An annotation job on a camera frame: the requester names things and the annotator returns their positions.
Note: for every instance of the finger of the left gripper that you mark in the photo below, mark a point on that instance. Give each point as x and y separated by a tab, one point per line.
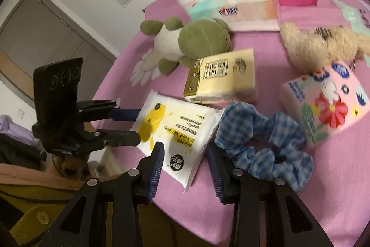
122	139
125	115

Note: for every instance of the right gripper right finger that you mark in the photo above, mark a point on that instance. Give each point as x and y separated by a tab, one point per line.
266	213

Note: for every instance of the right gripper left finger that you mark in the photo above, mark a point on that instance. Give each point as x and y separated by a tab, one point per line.
83	222

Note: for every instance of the blue checked scrunchie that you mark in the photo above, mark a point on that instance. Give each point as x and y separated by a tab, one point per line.
265	147

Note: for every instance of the white yellow wet wipes pack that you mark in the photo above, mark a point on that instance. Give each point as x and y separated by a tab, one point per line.
184	128

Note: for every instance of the green frog plush toy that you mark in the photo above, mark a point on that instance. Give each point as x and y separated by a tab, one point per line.
178	44

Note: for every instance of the yellow tissue pack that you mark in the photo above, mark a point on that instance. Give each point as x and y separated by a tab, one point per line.
227	77

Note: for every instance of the pink floral tissue pack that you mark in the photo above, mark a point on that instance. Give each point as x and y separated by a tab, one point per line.
325	102

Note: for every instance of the beige teddy bear plush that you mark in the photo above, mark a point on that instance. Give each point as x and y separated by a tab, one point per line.
319	47

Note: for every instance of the pink printed table cloth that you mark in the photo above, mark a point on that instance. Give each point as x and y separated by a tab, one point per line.
337	194

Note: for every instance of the grey door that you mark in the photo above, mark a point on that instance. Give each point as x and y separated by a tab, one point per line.
36	33

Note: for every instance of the pastel tissue box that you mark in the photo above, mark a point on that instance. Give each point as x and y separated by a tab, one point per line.
240	15

